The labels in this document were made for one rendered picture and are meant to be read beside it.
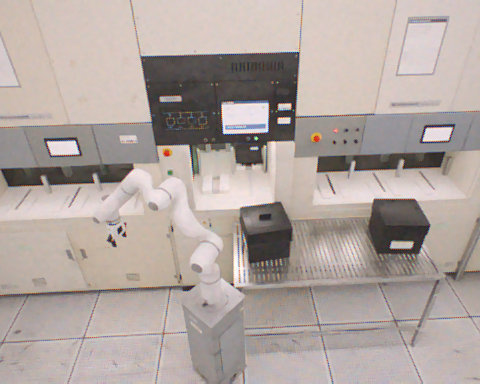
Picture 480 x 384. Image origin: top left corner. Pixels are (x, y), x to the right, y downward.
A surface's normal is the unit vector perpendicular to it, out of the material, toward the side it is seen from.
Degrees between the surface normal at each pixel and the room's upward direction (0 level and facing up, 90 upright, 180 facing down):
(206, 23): 90
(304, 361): 0
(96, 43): 90
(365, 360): 0
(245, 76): 90
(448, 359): 0
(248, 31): 92
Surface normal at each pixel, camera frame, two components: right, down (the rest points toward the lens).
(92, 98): 0.05, 0.57
